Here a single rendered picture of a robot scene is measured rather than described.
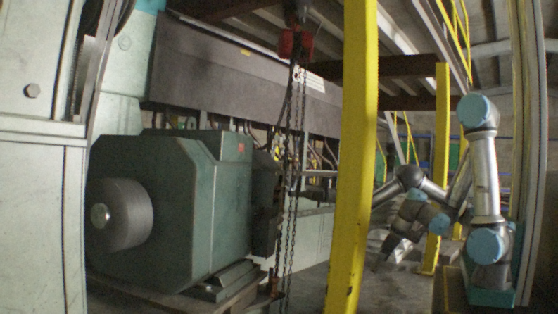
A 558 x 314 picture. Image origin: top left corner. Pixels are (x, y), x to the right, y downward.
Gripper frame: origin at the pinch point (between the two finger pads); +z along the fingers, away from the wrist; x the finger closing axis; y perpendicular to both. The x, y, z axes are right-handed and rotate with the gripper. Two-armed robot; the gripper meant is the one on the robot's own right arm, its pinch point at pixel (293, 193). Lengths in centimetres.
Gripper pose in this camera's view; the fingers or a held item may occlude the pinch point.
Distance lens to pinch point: 166.3
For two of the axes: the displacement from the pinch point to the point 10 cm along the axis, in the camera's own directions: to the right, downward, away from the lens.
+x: -1.6, 0.0, 9.9
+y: -0.7, 10.0, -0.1
